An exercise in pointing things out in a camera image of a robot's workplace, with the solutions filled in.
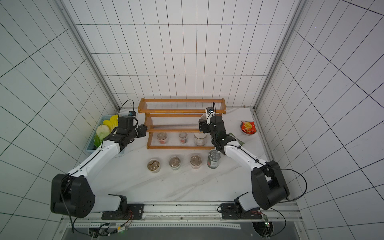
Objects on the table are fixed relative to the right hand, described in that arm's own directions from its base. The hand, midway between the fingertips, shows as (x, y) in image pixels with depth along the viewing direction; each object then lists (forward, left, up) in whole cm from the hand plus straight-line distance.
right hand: (200, 117), depth 86 cm
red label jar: (-20, +2, -16) cm, 26 cm away
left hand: (-7, +36, -5) cm, 37 cm away
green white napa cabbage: (-7, +63, -10) cm, 64 cm away
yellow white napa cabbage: (+2, +60, -12) cm, 62 cm away
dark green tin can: (-20, -8, -10) cm, 24 cm away
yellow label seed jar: (-24, +26, -15) cm, 39 cm away
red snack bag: (+7, -33, -16) cm, 37 cm away
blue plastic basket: (-15, +68, -15) cm, 71 cm away
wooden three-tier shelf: (+6, +19, -14) cm, 25 cm away
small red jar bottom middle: (-6, +11, -13) cm, 18 cm away
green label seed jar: (-22, +14, -15) cm, 30 cm away
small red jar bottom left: (-5, +25, -15) cm, 29 cm away
